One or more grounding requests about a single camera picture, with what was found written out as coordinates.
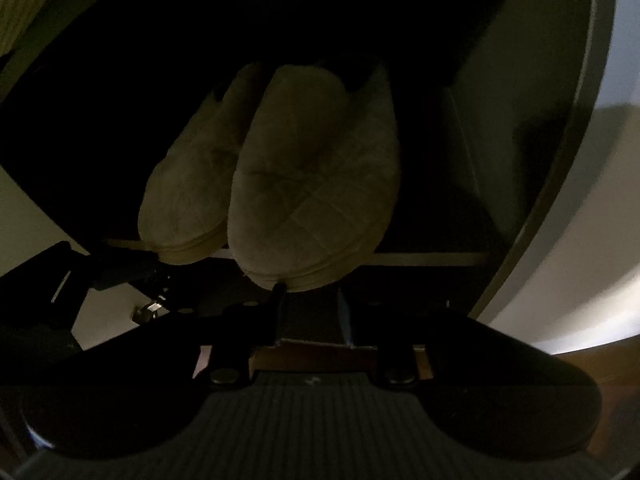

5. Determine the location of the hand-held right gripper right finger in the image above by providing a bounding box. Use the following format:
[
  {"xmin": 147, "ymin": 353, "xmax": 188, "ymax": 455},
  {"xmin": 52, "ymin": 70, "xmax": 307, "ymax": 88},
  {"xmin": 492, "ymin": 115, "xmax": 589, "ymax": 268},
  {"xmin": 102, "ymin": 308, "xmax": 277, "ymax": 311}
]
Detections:
[{"xmin": 336, "ymin": 287, "xmax": 436, "ymax": 387}]

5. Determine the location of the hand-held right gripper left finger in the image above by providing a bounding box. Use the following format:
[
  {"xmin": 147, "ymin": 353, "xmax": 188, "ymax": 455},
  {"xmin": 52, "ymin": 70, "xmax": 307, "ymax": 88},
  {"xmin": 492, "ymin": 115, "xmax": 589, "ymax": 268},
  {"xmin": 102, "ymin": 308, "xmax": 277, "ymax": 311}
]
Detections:
[{"xmin": 192, "ymin": 282, "xmax": 288, "ymax": 387}]

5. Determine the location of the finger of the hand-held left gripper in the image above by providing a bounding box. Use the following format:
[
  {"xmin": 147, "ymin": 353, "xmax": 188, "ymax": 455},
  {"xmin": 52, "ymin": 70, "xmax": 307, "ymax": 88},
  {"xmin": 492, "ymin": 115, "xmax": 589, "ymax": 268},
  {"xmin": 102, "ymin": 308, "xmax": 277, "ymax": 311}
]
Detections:
[{"xmin": 87, "ymin": 249, "xmax": 173, "ymax": 297}]

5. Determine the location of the metal cabinet hinge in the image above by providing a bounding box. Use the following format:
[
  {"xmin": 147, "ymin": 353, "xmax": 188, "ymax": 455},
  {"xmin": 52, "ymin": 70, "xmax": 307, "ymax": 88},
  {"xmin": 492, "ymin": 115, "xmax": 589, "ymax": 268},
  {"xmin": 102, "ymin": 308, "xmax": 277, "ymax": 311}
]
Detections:
[{"xmin": 131, "ymin": 297, "xmax": 167, "ymax": 324}]

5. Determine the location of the beige quilted slipper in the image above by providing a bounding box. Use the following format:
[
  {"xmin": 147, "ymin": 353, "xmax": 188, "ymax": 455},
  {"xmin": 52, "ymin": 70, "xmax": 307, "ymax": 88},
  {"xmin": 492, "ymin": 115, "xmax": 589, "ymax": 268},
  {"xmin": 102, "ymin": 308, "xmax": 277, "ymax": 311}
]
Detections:
[
  {"xmin": 137, "ymin": 62, "xmax": 266, "ymax": 266},
  {"xmin": 227, "ymin": 62, "xmax": 402, "ymax": 293}
]

